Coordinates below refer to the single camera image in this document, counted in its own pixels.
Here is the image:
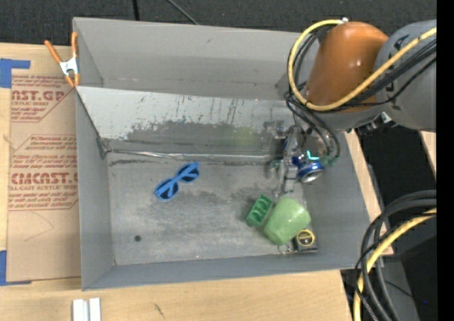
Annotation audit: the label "blue metal can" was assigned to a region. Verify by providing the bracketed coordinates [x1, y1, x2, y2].
[292, 153, 326, 184]

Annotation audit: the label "light green cup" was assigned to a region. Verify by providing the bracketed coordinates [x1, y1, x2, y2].
[262, 197, 312, 245]

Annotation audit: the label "brown cardboard board red print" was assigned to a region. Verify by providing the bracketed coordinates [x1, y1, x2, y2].
[0, 42, 82, 283]

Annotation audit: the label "black and yellow tape measure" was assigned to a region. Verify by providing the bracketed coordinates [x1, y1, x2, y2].
[278, 228, 319, 254]

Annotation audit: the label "green ribbed plastic block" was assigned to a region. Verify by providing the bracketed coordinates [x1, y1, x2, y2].
[245, 193, 275, 227]

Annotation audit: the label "grey metal bin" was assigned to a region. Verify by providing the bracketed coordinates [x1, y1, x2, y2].
[72, 17, 367, 291]

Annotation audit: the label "blue sunglasses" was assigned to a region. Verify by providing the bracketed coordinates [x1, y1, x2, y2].
[153, 161, 201, 201]

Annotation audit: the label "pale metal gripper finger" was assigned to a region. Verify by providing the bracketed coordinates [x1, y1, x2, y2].
[265, 159, 283, 181]
[282, 167, 297, 196]

